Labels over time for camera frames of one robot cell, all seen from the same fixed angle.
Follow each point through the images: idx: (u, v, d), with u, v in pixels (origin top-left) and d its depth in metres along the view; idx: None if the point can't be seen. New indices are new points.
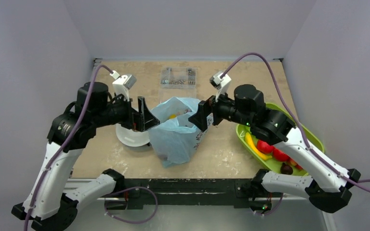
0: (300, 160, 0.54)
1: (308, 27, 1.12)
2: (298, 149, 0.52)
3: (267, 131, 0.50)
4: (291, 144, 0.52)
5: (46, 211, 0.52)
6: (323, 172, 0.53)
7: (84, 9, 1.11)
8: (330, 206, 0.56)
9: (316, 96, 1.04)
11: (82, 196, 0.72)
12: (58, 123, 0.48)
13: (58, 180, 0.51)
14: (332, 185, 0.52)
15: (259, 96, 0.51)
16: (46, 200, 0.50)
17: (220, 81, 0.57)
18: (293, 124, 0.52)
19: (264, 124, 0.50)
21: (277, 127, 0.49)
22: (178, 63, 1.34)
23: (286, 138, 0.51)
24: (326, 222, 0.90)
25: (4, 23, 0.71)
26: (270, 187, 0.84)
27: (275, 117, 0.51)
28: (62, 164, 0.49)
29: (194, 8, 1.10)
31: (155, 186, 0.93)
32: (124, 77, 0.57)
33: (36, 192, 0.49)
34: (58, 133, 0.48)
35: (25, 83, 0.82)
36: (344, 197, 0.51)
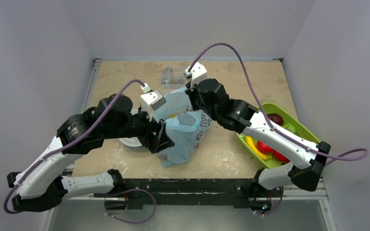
0: (268, 141, 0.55)
1: (307, 28, 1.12)
2: (263, 132, 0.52)
3: (232, 120, 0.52)
4: (253, 128, 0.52)
5: (28, 194, 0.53)
6: (291, 148, 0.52)
7: (84, 9, 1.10)
8: (308, 183, 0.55)
9: (316, 96, 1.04)
11: (75, 186, 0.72)
12: (72, 122, 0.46)
13: (48, 173, 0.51)
14: (302, 160, 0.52)
15: (221, 88, 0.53)
16: (31, 186, 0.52)
17: (190, 73, 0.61)
18: (256, 110, 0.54)
19: (229, 114, 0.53)
21: (240, 114, 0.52)
22: (178, 63, 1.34)
23: (249, 122, 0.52)
24: (326, 222, 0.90)
25: (3, 24, 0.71)
26: (267, 184, 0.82)
27: (239, 107, 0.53)
28: (55, 162, 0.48)
29: (194, 8, 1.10)
31: (155, 186, 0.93)
32: (154, 96, 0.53)
33: (28, 173, 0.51)
34: (66, 132, 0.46)
35: (25, 84, 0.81)
36: (315, 169, 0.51)
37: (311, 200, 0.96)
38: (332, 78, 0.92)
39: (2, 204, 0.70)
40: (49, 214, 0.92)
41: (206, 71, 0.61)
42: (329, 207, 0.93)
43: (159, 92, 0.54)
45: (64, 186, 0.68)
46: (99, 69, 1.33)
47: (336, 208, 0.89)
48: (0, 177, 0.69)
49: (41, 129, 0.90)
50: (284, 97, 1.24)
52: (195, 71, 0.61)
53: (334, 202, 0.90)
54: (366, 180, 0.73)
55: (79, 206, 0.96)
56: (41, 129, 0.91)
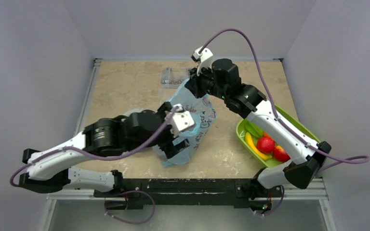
0: (270, 131, 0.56)
1: (307, 27, 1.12)
2: (267, 120, 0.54)
3: (239, 103, 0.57)
4: (258, 114, 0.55)
5: (35, 176, 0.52)
6: (290, 142, 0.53)
7: (84, 9, 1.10)
8: (300, 178, 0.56)
9: (316, 96, 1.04)
11: (78, 179, 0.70)
12: (100, 125, 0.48)
13: (62, 163, 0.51)
14: (298, 154, 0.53)
15: (234, 70, 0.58)
16: (42, 170, 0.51)
17: (199, 56, 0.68)
18: (264, 97, 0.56)
19: (237, 97, 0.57)
21: (248, 99, 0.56)
22: (178, 63, 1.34)
23: (255, 109, 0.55)
24: (326, 222, 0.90)
25: (3, 24, 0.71)
26: (266, 182, 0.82)
27: (249, 91, 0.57)
28: (73, 156, 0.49)
29: (194, 7, 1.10)
31: (155, 186, 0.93)
32: (187, 122, 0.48)
33: (44, 156, 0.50)
34: (93, 133, 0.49)
35: (25, 84, 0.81)
36: (310, 165, 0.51)
37: (311, 200, 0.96)
38: (332, 78, 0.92)
39: (2, 204, 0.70)
40: (49, 214, 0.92)
41: (211, 55, 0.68)
42: (329, 207, 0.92)
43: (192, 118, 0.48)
45: (68, 175, 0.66)
46: (99, 69, 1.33)
47: (336, 208, 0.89)
48: (0, 177, 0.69)
49: (40, 129, 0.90)
50: (284, 97, 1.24)
52: (205, 54, 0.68)
53: (334, 202, 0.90)
54: (366, 180, 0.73)
55: (79, 206, 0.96)
56: (42, 129, 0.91)
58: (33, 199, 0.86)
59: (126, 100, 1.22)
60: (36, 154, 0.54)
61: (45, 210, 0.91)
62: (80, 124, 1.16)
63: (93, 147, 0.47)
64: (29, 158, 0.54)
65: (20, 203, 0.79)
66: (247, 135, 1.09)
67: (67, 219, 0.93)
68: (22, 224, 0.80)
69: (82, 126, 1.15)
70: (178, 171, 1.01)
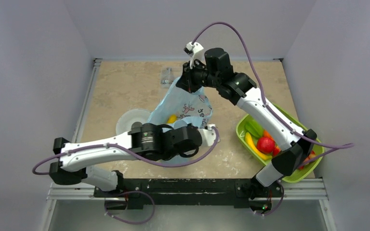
0: (258, 117, 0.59)
1: (307, 27, 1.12)
2: (255, 105, 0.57)
3: (230, 89, 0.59)
4: (247, 100, 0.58)
5: (67, 167, 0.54)
6: (277, 127, 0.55)
7: (84, 9, 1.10)
8: (284, 165, 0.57)
9: (317, 96, 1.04)
11: (91, 175, 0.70)
12: (147, 130, 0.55)
13: (99, 159, 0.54)
14: (284, 140, 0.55)
15: (226, 57, 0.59)
16: (79, 161, 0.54)
17: (191, 47, 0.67)
18: (255, 85, 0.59)
19: (228, 83, 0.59)
21: (238, 85, 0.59)
22: (178, 63, 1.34)
23: (244, 95, 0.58)
24: (325, 222, 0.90)
25: (3, 24, 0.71)
26: (264, 180, 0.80)
27: (241, 78, 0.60)
28: (115, 154, 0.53)
29: (194, 7, 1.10)
31: (155, 186, 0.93)
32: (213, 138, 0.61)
33: (85, 148, 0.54)
34: (140, 135, 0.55)
35: (25, 85, 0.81)
36: (294, 150, 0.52)
37: (311, 200, 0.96)
38: (332, 78, 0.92)
39: (2, 204, 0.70)
40: (50, 214, 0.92)
41: (203, 47, 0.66)
42: (329, 207, 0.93)
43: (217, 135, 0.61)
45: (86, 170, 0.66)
46: (99, 69, 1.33)
47: (336, 209, 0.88)
48: (0, 177, 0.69)
49: (41, 129, 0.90)
50: (284, 97, 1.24)
52: (197, 46, 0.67)
53: (334, 202, 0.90)
54: (366, 180, 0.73)
55: (79, 206, 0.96)
56: (42, 128, 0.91)
58: (33, 199, 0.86)
59: (126, 100, 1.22)
60: (72, 145, 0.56)
61: (45, 210, 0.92)
62: (80, 124, 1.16)
63: (139, 149, 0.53)
64: (63, 148, 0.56)
65: (20, 203, 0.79)
66: (247, 135, 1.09)
67: (67, 219, 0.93)
68: (22, 224, 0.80)
69: (82, 126, 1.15)
70: (178, 171, 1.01)
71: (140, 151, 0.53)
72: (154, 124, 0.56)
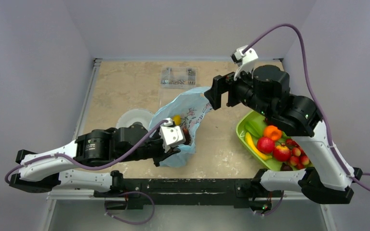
0: (315, 157, 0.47)
1: (308, 27, 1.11)
2: (322, 147, 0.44)
3: (293, 121, 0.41)
4: (315, 140, 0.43)
5: (26, 178, 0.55)
6: (336, 172, 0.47)
7: (84, 9, 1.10)
8: (323, 198, 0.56)
9: (316, 96, 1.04)
11: (70, 180, 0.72)
12: (92, 136, 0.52)
13: (52, 168, 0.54)
14: (337, 183, 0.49)
15: (285, 79, 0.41)
16: (34, 172, 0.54)
17: (241, 57, 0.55)
18: (321, 117, 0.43)
19: (290, 113, 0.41)
21: (308, 119, 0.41)
22: (178, 63, 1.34)
23: (312, 133, 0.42)
24: (326, 222, 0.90)
25: (3, 24, 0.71)
26: (269, 185, 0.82)
27: (301, 104, 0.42)
28: (64, 163, 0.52)
29: (194, 8, 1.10)
31: (155, 186, 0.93)
32: (176, 137, 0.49)
33: (37, 160, 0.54)
34: (85, 143, 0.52)
35: (25, 84, 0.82)
36: (349, 196, 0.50)
37: (311, 200, 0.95)
38: (331, 77, 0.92)
39: (2, 204, 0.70)
40: (50, 214, 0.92)
41: (257, 57, 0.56)
42: (329, 207, 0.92)
43: (181, 133, 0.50)
45: (59, 177, 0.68)
46: (99, 69, 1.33)
47: (336, 208, 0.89)
48: (0, 177, 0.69)
49: (41, 129, 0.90)
50: None
52: (248, 56, 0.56)
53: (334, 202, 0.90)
54: (366, 181, 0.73)
55: (79, 206, 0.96)
56: (42, 128, 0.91)
58: (33, 199, 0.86)
59: (126, 100, 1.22)
60: (30, 155, 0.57)
61: (45, 210, 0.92)
62: (80, 124, 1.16)
63: (83, 158, 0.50)
64: (22, 160, 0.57)
65: (20, 202, 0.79)
66: (246, 135, 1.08)
67: (67, 219, 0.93)
68: (23, 224, 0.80)
69: (82, 126, 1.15)
70: (178, 171, 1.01)
71: (83, 159, 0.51)
72: (101, 130, 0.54)
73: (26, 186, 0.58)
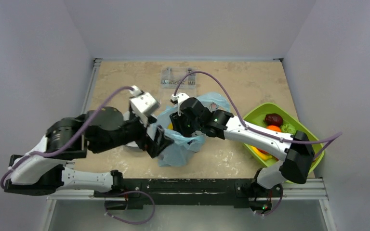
0: (247, 141, 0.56)
1: (308, 27, 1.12)
2: (239, 132, 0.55)
3: (213, 128, 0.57)
4: (230, 130, 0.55)
5: (18, 182, 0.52)
6: (265, 141, 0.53)
7: (84, 9, 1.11)
8: (290, 174, 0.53)
9: (316, 95, 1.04)
11: (72, 181, 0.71)
12: (60, 126, 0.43)
13: (36, 167, 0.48)
14: (278, 152, 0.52)
15: (198, 103, 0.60)
16: (21, 174, 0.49)
17: (176, 98, 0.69)
18: (231, 114, 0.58)
19: (208, 123, 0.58)
21: (218, 121, 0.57)
22: (178, 63, 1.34)
23: (225, 126, 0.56)
24: (326, 222, 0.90)
25: (3, 25, 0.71)
26: (265, 182, 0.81)
27: (217, 115, 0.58)
28: (40, 160, 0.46)
29: (194, 8, 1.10)
31: (155, 186, 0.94)
32: (148, 102, 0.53)
33: (18, 163, 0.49)
34: (52, 134, 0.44)
35: (25, 84, 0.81)
36: (293, 157, 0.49)
37: (311, 200, 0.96)
38: (331, 77, 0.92)
39: (2, 205, 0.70)
40: (50, 214, 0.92)
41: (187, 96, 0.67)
42: (329, 207, 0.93)
43: (151, 97, 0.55)
45: (61, 178, 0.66)
46: (99, 69, 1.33)
47: (336, 208, 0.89)
48: (0, 178, 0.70)
49: (40, 130, 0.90)
50: (284, 97, 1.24)
52: (181, 97, 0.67)
53: (334, 202, 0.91)
54: (366, 180, 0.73)
55: (79, 206, 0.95)
56: (42, 128, 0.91)
58: (33, 199, 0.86)
59: (126, 99, 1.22)
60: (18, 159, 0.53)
61: (45, 210, 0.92)
62: None
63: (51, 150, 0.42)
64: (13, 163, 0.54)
65: (20, 202, 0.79)
66: None
67: (67, 219, 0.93)
68: (22, 224, 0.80)
69: None
70: (176, 170, 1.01)
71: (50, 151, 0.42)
72: (72, 118, 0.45)
73: (24, 190, 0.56)
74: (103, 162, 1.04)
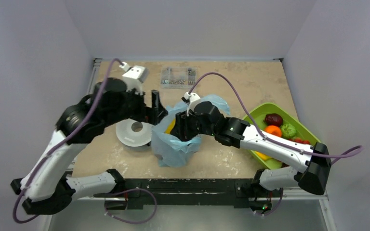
0: (265, 151, 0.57)
1: (308, 27, 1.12)
2: (257, 142, 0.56)
3: (229, 137, 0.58)
4: (247, 140, 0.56)
5: (38, 196, 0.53)
6: (285, 153, 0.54)
7: (84, 10, 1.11)
8: (309, 186, 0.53)
9: (316, 95, 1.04)
11: (81, 186, 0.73)
12: (70, 113, 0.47)
13: (55, 170, 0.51)
14: (298, 163, 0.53)
15: (216, 110, 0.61)
16: (41, 184, 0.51)
17: (189, 96, 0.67)
18: (247, 123, 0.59)
19: (224, 132, 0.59)
21: (234, 130, 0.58)
22: (178, 63, 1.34)
23: (242, 136, 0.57)
24: (326, 222, 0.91)
25: (3, 26, 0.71)
26: (268, 185, 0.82)
27: (233, 123, 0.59)
28: (62, 154, 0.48)
29: (194, 8, 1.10)
31: (155, 186, 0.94)
32: (138, 70, 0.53)
33: (33, 175, 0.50)
34: (65, 122, 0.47)
35: (25, 85, 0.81)
36: (313, 170, 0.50)
37: (311, 200, 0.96)
38: (331, 78, 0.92)
39: (3, 205, 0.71)
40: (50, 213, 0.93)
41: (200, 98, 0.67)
42: (329, 207, 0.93)
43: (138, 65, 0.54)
45: (69, 186, 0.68)
46: (99, 69, 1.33)
47: (336, 209, 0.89)
48: (0, 178, 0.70)
49: (40, 130, 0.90)
50: (284, 97, 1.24)
52: (194, 96, 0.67)
53: (334, 202, 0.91)
54: (365, 180, 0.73)
55: (78, 206, 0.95)
56: (42, 128, 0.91)
58: None
59: None
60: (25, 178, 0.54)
61: None
62: None
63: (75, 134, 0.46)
64: (20, 183, 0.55)
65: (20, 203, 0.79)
66: None
67: (67, 219, 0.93)
68: (22, 224, 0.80)
69: None
70: (176, 170, 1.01)
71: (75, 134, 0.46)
72: (75, 105, 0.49)
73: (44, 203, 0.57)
74: (103, 162, 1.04)
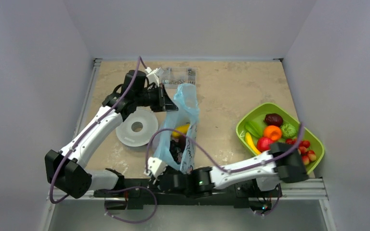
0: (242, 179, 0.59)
1: (308, 27, 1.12)
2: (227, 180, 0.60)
3: None
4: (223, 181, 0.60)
5: (81, 160, 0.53)
6: (253, 172, 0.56)
7: (84, 9, 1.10)
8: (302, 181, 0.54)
9: (316, 96, 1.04)
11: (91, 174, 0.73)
12: (112, 96, 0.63)
13: (100, 135, 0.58)
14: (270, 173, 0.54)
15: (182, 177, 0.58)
16: (87, 147, 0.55)
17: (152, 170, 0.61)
18: None
19: None
21: None
22: (178, 63, 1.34)
23: None
24: (326, 222, 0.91)
25: (2, 25, 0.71)
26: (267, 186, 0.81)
27: None
28: (110, 121, 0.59)
29: (194, 8, 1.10)
31: (154, 186, 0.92)
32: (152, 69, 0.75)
33: (83, 135, 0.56)
34: (111, 102, 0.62)
35: (25, 85, 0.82)
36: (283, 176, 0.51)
37: (311, 200, 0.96)
38: (331, 78, 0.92)
39: (4, 204, 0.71)
40: (50, 214, 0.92)
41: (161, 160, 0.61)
42: (329, 207, 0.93)
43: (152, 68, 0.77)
45: None
46: (99, 69, 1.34)
47: (336, 209, 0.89)
48: (1, 177, 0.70)
49: (40, 129, 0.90)
50: (284, 97, 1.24)
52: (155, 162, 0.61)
53: (334, 202, 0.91)
54: (366, 181, 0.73)
55: (78, 206, 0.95)
56: (42, 128, 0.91)
58: (33, 199, 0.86)
59: None
60: (65, 146, 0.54)
61: (45, 210, 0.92)
62: (80, 124, 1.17)
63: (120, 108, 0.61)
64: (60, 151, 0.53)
65: (20, 202, 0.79)
66: (246, 135, 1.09)
67: (67, 219, 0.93)
68: (22, 224, 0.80)
69: (82, 126, 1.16)
70: None
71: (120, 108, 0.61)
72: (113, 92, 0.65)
73: (78, 178, 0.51)
74: (103, 161, 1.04)
